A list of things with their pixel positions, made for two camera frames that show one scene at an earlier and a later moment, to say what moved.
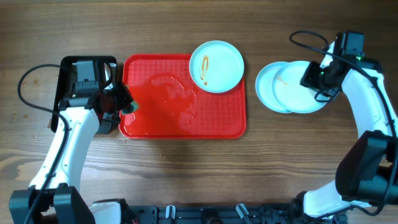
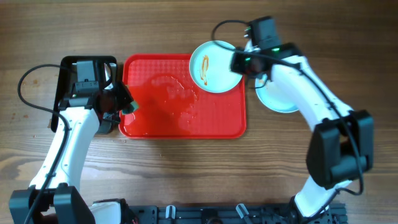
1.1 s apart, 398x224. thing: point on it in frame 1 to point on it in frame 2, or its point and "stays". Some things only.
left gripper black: x=125 y=98 stays
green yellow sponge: x=134 y=106 stays
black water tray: x=80 y=78 stays
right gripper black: x=308 y=81 to x=236 y=64
